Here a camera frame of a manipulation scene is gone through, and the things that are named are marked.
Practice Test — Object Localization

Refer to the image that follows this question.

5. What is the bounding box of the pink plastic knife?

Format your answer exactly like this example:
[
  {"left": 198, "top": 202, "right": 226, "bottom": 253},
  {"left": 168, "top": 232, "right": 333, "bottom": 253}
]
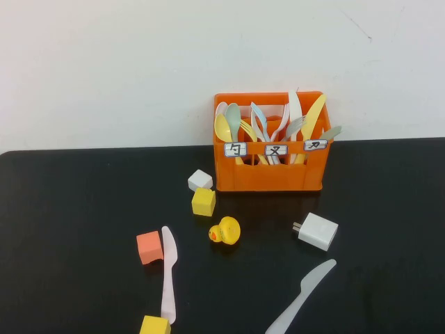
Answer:
[{"left": 160, "top": 225, "right": 179, "bottom": 325}]

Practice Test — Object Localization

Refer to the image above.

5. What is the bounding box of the grey plastic knife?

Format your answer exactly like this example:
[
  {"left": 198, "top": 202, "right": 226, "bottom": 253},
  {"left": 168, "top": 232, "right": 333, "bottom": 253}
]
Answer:
[{"left": 264, "top": 259, "right": 337, "bottom": 334}]

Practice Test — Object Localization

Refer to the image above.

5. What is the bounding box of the orange plastic cutlery holder crate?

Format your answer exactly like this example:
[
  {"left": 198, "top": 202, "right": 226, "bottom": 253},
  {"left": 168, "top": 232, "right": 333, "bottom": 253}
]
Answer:
[{"left": 212, "top": 90, "right": 334, "bottom": 193}]

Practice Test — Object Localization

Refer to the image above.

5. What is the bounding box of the white spoon character label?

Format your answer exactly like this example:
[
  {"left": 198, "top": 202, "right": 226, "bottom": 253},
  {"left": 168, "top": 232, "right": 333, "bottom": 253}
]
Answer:
[{"left": 224, "top": 141, "right": 248, "bottom": 158}]

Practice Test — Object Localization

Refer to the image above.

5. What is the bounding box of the white foam cube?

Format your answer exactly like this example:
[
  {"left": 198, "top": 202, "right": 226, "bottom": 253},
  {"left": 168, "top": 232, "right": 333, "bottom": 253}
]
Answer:
[{"left": 187, "top": 169, "right": 213, "bottom": 192}]

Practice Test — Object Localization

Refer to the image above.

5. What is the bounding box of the yellow plastic spoon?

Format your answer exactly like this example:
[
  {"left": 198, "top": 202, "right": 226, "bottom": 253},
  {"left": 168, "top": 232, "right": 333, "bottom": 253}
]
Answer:
[{"left": 213, "top": 113, "right": 244, "bottom": 166}]

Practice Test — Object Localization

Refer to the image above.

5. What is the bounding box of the yellow foam cube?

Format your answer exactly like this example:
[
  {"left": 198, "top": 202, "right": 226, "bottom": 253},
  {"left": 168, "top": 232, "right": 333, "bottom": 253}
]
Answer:
[
  {"left": 191, "top": 187, "right": 217, "bottom": 217},
  {"left": 139, "top": 315, "right": 172, "bottom": 334}
]

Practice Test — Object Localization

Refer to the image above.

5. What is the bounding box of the yellow plastic fork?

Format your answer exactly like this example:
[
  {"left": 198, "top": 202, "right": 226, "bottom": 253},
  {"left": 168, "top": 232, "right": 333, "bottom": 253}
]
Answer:
[{"left": 239, "top": 119, "right": 269, "bottom": 166}]

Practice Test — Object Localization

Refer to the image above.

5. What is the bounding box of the green plastic spoon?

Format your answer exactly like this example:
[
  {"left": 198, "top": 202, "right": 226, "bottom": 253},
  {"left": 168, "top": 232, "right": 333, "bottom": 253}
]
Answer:
[{"left": 224, "top": 103, "right": 243, "bottom": 143}]

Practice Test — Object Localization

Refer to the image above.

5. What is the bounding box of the white fork character label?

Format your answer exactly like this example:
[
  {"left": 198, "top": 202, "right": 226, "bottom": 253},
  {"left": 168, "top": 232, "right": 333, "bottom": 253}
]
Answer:
[{"left": 264, "top": 144, "right": 289, "bottom": 157}]

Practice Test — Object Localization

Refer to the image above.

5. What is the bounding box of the yellow rubber duck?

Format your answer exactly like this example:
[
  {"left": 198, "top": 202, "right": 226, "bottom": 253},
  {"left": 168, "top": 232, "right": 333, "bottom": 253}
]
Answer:
[{"left": 208, "top": 216, "right": 241, "bottom": 245}]

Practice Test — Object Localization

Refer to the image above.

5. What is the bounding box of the blue plastic fork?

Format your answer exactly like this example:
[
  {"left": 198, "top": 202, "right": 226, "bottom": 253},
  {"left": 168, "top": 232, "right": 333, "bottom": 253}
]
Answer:
[{"left": 250, "top": 101, "right": 279, "bottom": 165}]

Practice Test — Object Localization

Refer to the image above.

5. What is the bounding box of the pale pink plastic fork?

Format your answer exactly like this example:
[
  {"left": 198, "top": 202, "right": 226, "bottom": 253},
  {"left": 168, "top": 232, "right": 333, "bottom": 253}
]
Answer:
[{"left": 270, "top": 103, "right": 291, "bottom": 142}]

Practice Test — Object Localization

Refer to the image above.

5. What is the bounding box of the grey plastic fork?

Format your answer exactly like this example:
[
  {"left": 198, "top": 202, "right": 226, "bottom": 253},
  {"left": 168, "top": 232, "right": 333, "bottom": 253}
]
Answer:
[{"left": 280, "top": 115, "right": 309, "bottom": 143}]

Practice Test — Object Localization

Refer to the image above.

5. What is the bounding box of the white plastic knife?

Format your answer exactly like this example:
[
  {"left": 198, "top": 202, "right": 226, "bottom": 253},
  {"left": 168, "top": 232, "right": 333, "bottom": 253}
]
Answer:
[{"left": 287, "top": 89, "right": 307, "bottom": 165}]

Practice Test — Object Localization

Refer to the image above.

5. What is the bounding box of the white knife character label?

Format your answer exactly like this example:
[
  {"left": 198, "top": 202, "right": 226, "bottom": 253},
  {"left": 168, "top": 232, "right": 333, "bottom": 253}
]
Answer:
[{"left": 303, "top": 138, "right": 329, "bottom": 152}]

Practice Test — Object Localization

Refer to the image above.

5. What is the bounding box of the orange foam cube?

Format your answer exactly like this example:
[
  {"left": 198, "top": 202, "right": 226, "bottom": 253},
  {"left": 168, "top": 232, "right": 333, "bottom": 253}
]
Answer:
[{"left": 136, "top": 230, "right": 164, "bottom": 266}]

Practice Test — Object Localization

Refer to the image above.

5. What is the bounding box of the yellow plastic knife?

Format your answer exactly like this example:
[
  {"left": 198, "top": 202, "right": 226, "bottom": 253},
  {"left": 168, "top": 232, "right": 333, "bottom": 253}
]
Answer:
[{"left": 295, "top": 93, "right": 327, "bottom": 165}]

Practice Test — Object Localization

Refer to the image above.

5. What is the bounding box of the grey-green plastic knife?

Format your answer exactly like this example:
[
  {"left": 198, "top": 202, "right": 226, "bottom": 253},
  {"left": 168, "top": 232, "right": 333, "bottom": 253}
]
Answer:
[{"left": 318, "top": 125, "right": 343, "bottom": 142}]

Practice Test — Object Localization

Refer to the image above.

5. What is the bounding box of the white power adapter plug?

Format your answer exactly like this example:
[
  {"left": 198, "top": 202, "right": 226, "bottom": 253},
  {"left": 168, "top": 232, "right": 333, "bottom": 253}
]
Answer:
[{"left": 292, "top": 212, "right": 339, "bottom": 252}]

